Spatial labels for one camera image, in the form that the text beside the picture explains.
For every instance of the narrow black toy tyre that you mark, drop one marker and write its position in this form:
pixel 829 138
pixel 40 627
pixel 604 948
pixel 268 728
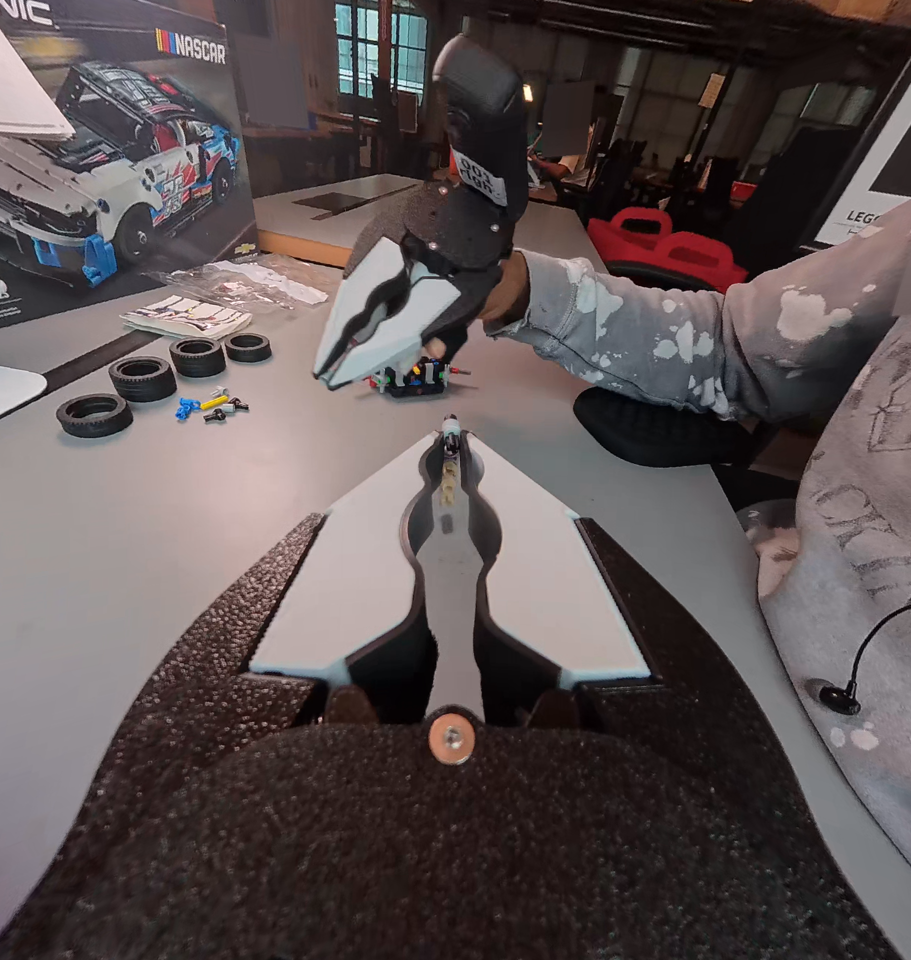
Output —
pixel 232 351
pixel 69 420

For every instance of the wide black toy tyre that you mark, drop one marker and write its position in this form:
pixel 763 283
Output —
pixel 122 384
pixel 179 362

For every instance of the person's grey patterned sweatshirt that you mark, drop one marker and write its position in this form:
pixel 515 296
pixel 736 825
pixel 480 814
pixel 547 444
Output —
pixel 860 562

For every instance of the black white poster sign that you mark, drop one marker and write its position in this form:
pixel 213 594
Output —
pixel 898 150

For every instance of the grey toy beam with pins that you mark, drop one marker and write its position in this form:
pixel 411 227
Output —
pixel 449 480

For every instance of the shiny sticker sheet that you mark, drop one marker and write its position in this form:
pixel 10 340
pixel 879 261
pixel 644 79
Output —
pixel 185 315

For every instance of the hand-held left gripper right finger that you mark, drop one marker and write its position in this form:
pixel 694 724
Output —
pixel 560 592

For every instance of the clear plastic bag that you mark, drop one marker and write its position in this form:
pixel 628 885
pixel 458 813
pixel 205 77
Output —
pixel 275 281

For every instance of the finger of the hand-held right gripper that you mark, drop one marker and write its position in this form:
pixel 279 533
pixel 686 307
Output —
pixel 418 315
pixel 365 285

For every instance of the toy car set box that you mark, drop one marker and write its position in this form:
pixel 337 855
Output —
pixel 125 150

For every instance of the grey desk with wooden edge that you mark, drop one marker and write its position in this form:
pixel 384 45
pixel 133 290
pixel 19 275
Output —
pixel 298 217

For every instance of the red plastic seats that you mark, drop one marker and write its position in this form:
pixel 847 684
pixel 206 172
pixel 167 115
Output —
pixel 665 255

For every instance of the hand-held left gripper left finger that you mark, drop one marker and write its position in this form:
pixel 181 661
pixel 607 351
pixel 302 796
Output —
pixel 350 592

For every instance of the person's right hand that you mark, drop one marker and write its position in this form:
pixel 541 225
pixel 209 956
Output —
pixel 509 296

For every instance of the yellow toy axle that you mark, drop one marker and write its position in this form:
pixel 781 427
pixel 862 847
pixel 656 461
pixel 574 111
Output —
pixel 214 403

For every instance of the black toy chassis assembly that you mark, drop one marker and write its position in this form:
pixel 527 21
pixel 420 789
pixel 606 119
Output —
pixel 414 379

